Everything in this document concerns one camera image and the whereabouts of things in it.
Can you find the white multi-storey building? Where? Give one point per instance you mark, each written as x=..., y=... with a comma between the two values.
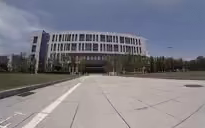
x=90, y=46

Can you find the row of trees by building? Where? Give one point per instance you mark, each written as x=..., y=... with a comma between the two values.
x=126, y=65

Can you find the pale concrete slab pavement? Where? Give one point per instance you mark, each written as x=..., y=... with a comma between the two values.
x=123, y=96

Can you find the white painted line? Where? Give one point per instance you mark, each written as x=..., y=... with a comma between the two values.
x=53, y=106

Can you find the grass field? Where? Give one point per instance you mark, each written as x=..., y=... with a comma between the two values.
x=176, y=75
x=20, y=80

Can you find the dark drain grate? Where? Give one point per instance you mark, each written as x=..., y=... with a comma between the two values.
x=25, y=94

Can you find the dark kerb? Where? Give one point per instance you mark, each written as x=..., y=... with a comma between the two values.
x=23, y=89

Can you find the distant buildings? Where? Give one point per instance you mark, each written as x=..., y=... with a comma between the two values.
x=10, y=61

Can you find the dark manhole cover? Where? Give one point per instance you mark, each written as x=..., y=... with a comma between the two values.
x=193, y=85

